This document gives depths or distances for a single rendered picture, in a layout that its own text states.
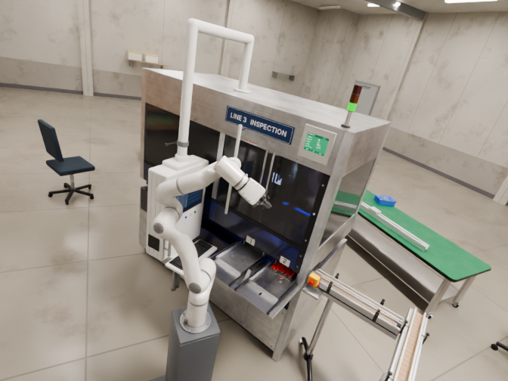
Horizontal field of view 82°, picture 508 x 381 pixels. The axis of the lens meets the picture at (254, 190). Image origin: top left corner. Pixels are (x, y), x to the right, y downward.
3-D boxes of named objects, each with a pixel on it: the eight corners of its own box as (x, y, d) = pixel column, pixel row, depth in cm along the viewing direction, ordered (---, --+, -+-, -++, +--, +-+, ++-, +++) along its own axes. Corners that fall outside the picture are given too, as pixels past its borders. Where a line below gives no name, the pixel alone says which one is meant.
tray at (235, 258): (241, 243, 259) (242, 240, 257) (264, 258, 246) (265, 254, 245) (215, 259, 233) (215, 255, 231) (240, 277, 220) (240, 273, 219)
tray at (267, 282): (272, 262, 242) (274, 258, 241) (299, 279, 230) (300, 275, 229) (248, 282, 216) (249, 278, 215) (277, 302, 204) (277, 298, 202)
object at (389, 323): (306, 286, 229) (311, 271, 223) (314, 277, 241) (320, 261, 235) (394, 342, 197) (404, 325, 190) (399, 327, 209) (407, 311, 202)
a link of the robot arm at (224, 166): (235, 181, 144) (230, 189, 136) (215, 162, 142) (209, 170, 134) (246, 170, 141) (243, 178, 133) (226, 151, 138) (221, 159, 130)
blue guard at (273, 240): (144, 178, 312) (144, 162, 305) (299, 272, 219) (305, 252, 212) (143, 178, 312) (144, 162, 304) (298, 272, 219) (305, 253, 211)
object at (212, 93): (205, 161, 392) (216, 74, 345) (350, 230, 293) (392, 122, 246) (139, 177, 315) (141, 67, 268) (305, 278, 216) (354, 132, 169)
